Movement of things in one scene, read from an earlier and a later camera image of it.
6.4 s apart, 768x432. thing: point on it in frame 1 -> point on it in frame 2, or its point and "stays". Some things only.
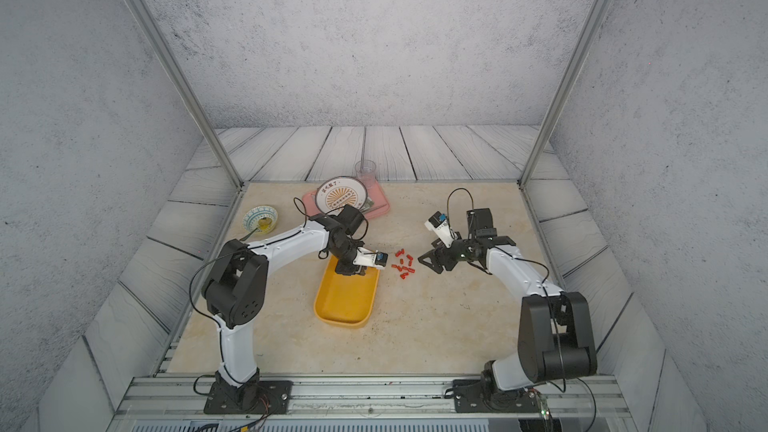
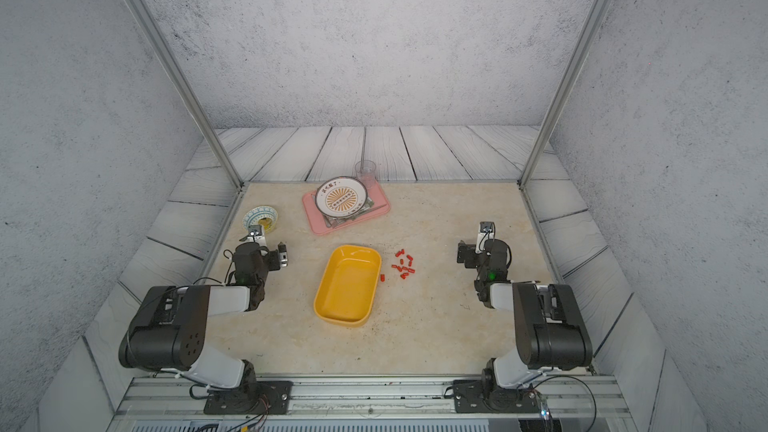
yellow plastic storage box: (345, 299) stays
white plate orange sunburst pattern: (333, 193) stays
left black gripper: (353, 269) -> (268, 255)
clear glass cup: (366, 170) stays
